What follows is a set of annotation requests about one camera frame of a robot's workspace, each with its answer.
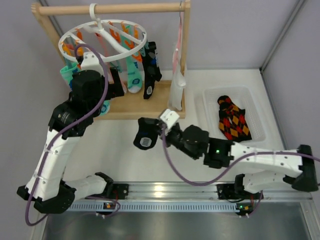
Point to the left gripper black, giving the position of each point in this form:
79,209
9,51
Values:
115,83

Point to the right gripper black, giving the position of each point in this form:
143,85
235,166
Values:
159,127

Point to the pink sock green patches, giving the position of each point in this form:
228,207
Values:
110,64

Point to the mint green sock blue hexagon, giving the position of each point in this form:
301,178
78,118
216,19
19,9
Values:
134,77

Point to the black sock white hexagon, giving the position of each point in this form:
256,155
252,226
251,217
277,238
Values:
151,69

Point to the round white clip hanger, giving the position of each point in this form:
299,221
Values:
122,38

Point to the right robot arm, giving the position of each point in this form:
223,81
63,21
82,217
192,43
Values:
293,168

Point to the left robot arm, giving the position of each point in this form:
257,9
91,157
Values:
46,188

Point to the wooden rack base tray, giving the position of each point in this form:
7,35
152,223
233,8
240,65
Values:
132,106

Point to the white plastic basket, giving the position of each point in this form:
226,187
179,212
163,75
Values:
207,111

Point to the white plastic bag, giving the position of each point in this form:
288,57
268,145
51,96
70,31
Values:
178,82

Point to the argyle red orange sock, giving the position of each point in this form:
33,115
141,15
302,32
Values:
232,121

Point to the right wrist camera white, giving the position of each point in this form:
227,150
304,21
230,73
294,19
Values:
169,118

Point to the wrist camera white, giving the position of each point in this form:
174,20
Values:
169,118
90,62

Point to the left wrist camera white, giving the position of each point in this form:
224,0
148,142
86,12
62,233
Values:
90,62

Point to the white perforated cable duct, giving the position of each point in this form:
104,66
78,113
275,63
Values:
158,206

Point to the wooden hanging rack frame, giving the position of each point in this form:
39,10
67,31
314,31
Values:
43,14

